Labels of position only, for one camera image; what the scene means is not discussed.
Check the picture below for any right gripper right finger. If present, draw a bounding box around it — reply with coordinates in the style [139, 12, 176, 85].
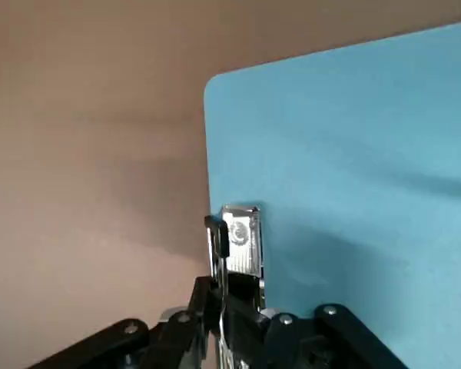
[223, 272, 410, 369]

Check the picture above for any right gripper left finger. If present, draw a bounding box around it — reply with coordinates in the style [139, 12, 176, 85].
[22, 275, 224, 369]

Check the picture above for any blue clipboard with silver clip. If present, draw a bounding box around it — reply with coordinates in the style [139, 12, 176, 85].
[203, 18, 461, 321]

